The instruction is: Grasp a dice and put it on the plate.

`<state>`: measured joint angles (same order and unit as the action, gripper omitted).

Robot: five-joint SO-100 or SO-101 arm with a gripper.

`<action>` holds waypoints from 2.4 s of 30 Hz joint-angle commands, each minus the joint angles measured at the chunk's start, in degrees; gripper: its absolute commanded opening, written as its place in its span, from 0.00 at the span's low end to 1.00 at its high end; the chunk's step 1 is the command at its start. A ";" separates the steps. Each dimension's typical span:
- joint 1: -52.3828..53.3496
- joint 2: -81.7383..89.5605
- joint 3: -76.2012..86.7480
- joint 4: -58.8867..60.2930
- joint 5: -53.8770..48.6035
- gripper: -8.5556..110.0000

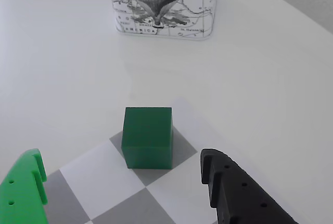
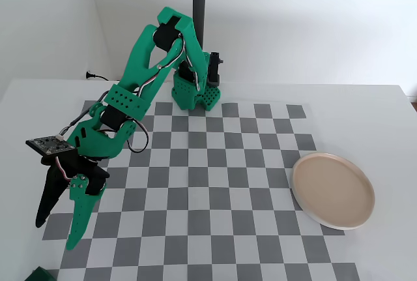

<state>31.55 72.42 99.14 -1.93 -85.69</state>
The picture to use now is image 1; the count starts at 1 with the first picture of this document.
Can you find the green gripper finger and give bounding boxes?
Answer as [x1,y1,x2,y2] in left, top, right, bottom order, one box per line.
[0,148,49,224]

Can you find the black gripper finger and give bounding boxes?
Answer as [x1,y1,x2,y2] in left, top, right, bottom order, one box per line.
[199,148,300,224]

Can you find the green cube dice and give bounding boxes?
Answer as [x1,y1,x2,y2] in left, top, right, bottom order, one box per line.
[121,107,174,169]

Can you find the adventure funds printed tin box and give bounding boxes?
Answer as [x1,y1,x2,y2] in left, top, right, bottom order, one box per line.
[108,0,220,41]

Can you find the grey white checkerboard paper sheet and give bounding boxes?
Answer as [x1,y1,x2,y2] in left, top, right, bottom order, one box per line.
[43,98,222,224]

